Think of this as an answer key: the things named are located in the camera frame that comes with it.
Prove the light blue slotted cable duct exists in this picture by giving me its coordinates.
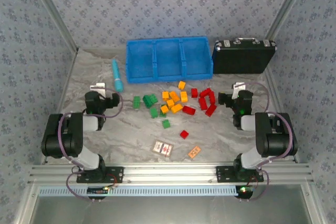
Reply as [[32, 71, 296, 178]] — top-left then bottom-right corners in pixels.
[[38, 185, 238, 197]]

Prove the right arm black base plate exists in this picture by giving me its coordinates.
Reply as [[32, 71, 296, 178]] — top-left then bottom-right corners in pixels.
[[215, 165, 265, 183]]

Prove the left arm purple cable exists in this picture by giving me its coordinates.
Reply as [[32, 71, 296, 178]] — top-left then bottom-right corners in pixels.
[[58, 91, 124, 202]]

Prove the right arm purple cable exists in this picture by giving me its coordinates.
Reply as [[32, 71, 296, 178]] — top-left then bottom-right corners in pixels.
[[240, 81, 295, 202]]

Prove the small orange printed tile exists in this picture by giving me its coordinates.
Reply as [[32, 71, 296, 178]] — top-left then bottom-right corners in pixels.
[[187, 145, 202, 159]]

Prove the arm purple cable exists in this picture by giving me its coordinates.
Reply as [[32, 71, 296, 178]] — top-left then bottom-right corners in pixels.
[[58, 91, 124, 202], [240, 81, 295, 202]]

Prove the blue three-compartment bin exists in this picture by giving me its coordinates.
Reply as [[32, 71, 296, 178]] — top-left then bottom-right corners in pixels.
[[125, 36, 213, 84]]

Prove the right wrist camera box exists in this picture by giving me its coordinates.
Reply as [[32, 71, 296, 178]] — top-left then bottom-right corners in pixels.
[[232, 81, 247, 92]]

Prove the teal marker pen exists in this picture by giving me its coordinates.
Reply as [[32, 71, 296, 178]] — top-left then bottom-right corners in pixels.
[[112, 58, 125, 93]]

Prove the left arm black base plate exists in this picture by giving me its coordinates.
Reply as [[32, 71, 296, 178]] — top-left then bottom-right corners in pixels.
[[76, 166, 124, 184]]

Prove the red patterned card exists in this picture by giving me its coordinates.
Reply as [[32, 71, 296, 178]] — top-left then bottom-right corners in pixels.
[[151, 139, 174, 158]]

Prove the aluminium mounting rail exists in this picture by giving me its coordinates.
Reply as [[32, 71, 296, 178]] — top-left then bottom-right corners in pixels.
[[27, 163, 314, 185]]

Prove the aluminium frame post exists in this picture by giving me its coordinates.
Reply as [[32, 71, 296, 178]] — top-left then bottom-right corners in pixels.
[[25, 0, 80, 53], [264, 0, 313, 41]]

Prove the black hard case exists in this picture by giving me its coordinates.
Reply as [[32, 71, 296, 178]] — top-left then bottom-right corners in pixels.
[[212, 37, 278, 75]]

